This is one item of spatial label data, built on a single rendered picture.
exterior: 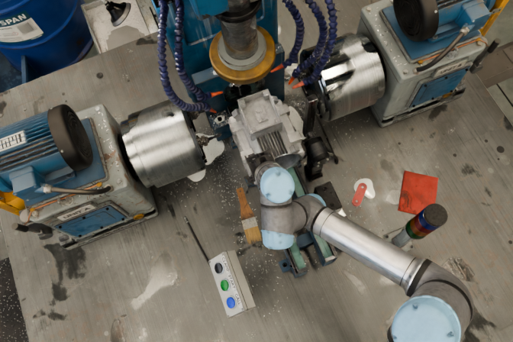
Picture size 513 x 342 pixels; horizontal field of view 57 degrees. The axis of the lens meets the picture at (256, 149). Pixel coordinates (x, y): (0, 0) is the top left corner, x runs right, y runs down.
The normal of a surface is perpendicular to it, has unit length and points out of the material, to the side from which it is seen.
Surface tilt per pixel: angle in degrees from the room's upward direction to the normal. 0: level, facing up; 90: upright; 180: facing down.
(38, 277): 0
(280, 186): 30
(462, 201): 0
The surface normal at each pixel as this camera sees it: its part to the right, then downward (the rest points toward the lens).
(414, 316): -0.54, 0.04
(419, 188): -0.07, -0.32
